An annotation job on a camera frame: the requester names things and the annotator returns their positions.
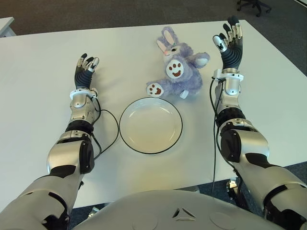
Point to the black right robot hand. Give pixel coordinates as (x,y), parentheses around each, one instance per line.
(232,57)

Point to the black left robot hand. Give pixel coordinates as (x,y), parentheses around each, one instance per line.
(82,77)

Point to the purple plush bunny doll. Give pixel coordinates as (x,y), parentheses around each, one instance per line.
(187,74)

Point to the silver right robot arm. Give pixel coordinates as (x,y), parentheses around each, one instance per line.
(249,146)

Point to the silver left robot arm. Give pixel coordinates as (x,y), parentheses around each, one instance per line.
(64,153)

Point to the white plate black rim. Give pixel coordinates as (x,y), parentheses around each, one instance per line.
(151,125)

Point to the black office chair base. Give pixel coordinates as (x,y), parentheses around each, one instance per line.
(254,6)

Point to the grey side table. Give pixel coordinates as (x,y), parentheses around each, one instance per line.
(6,26)

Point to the silver robot torso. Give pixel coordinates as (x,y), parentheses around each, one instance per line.
(177,210)

